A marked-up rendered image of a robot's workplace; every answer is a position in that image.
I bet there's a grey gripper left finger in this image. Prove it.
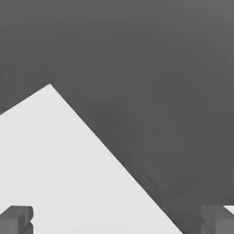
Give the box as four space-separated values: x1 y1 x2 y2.
0 205 34 234

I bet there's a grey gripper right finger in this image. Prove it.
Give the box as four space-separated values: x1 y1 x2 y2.
200 205 234 234

